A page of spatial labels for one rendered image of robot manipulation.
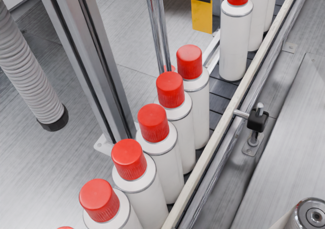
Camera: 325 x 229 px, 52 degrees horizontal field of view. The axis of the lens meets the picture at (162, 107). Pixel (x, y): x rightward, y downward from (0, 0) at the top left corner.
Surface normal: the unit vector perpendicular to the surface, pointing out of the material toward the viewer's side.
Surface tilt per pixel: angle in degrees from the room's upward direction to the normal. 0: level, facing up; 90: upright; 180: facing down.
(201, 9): 90
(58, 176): 0
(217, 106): 0
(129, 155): 2
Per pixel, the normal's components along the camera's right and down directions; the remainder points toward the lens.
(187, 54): -0.09, -0.64
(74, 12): 0.87, 0.33
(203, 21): -0.49, 0.72
